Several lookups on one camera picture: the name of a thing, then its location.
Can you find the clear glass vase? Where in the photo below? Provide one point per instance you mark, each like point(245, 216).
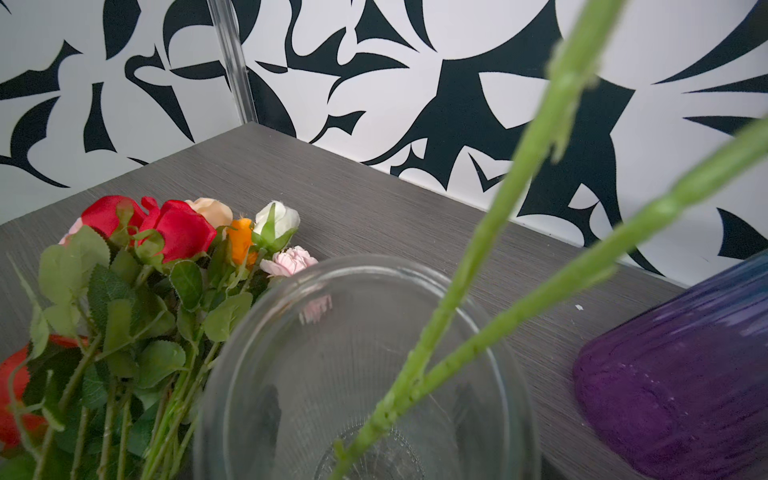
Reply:
point(310, 361)

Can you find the pink peony flower stem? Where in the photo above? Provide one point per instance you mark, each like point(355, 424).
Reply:
point(676, 80)

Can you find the purple blue glass vase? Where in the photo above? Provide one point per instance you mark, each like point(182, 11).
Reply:
point(680, 391)

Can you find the mixed artificial flower bouquet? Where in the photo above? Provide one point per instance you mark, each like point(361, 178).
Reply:
point(130, 311)

